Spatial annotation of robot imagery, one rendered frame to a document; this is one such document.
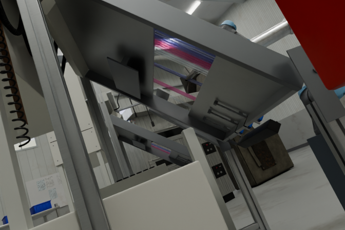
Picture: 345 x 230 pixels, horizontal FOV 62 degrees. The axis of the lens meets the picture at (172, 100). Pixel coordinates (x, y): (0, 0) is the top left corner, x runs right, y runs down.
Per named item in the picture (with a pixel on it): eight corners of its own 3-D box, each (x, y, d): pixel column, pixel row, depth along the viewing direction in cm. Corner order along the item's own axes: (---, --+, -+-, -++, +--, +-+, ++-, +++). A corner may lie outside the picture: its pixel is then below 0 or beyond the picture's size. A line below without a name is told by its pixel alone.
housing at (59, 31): (91, 81, 132) (106, 57, 136) (58, 20, 85) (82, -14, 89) (75, 74, 132) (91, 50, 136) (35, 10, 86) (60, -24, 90)
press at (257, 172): (266, 173, 666) (215, 66, 743) (315, 158, 565) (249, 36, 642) (221, 197, 577) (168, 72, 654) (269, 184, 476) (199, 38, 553)
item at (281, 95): (225, 141, 127) (231, 128, 130) (298, 92, 65) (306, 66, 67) (223, 140, 127) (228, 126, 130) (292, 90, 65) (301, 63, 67)
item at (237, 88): (225, 135, 128) (227, 129, 129) (295, 80, 66) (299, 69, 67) (186, 117, 129) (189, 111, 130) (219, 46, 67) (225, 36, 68)
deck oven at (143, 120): (176, 232, 381) (129, 104, 431) (141, 237, 473) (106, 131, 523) (248, 193, 467) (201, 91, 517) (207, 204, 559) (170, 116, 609)
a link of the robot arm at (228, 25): (240, 25, 132) (225, 15, 134) (226, 40, 129) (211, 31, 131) (236, 35, 140) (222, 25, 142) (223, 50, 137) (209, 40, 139)
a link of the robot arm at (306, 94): (327, 108, 142) (313, 84, 146) (340, 101, 129) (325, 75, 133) (305, 117, 142) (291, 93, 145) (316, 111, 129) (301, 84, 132)
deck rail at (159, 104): (224, 142, 129) (229, 130, 131) (225, 141, 127) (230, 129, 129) (85, 78, 134) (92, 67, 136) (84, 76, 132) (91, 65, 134)
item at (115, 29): (148, 106, 130) (153, 96, 132) (146, 24, 67) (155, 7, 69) (84, 76, 132) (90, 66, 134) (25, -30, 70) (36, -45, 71)
